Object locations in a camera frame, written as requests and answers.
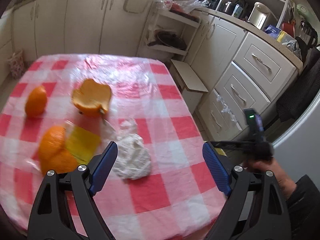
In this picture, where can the orange peel near wrapper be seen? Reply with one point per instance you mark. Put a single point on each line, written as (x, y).
(53, 154)

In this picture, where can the person right hand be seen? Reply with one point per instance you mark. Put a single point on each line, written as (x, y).
(286, 184)

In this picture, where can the white corner shelf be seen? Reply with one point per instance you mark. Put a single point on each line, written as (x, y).
(183, 27)

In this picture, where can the red white checkered tablecloth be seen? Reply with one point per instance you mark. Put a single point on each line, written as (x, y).
(178, 200)

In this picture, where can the red mug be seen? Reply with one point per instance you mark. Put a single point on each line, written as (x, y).
(289, 28)

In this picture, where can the black frying pan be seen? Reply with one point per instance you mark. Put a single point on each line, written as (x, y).
(168, 39)

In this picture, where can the blue tissue pack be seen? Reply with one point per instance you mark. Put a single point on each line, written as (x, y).
(272, 31)

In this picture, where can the patterned waste basket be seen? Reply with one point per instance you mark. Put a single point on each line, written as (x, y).
(16, 64)

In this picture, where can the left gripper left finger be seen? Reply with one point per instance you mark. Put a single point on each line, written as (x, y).
(51, 217)

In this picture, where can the white step stool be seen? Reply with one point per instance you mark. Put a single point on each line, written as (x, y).
(189, 84)

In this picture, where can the white drawer cabinet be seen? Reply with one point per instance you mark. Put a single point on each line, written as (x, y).
(241, 67)

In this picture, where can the white tissue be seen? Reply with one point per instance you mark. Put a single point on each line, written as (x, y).
(133, 160)

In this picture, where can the small orange peel piece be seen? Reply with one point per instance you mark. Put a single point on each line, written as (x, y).
(36, 102)

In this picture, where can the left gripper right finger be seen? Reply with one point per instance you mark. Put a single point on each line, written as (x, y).
(255, 207)

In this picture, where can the white refrigerator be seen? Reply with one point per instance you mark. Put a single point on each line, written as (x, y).
(297, 150)

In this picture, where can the white electric kettle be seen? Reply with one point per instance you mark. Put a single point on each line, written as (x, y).
(261, 16)

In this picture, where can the yellow plastic wrapper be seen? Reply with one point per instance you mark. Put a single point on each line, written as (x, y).
(81, 143)

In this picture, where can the large orange peel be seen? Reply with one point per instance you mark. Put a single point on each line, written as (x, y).
(92, 99)

